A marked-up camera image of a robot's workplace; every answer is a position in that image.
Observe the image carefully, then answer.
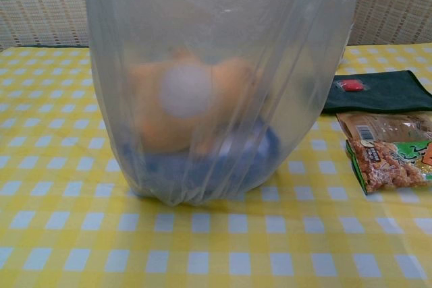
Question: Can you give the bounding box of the clear plastic bag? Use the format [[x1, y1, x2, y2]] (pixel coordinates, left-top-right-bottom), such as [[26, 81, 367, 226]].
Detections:
[[78, 0, 359, 208]]

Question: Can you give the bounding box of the white round ball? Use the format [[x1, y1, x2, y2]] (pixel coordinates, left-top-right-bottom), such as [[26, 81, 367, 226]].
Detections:
[[160, 65, 214, 120]]

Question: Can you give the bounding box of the orange plush toy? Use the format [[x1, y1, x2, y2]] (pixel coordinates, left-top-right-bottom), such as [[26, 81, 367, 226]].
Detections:
[[130, 47, 267, 154]]

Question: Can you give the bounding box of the blue flat packet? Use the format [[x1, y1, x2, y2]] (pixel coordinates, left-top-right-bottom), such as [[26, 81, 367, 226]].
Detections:
[[113, 115, 281, 198]]

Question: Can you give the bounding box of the red wrapped candy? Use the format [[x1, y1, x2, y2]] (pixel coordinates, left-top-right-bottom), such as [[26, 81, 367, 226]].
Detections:
[[333, 78, 367, 93]]

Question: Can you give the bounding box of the yellow checkered tablecloth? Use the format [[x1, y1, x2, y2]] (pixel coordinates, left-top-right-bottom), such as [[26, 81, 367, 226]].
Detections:
[[0, 44, 432, 288]]

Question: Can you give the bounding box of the brown snack packet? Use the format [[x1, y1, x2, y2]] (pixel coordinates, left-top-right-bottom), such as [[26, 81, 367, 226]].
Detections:
[[335, 111, 432, 144]]

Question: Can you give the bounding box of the dark green cloth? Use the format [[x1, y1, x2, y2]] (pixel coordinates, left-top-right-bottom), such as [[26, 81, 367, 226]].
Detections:
[[322, 70, 432, 115]]

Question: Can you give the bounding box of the green peanut snack packet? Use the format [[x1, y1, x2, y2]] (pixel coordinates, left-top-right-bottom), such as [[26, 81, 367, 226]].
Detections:
[[344, 138, 432, 196]]

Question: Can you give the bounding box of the woven folding screen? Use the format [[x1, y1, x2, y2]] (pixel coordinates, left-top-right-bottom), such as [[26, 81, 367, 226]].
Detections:
[[0, 0, 432, 48]]

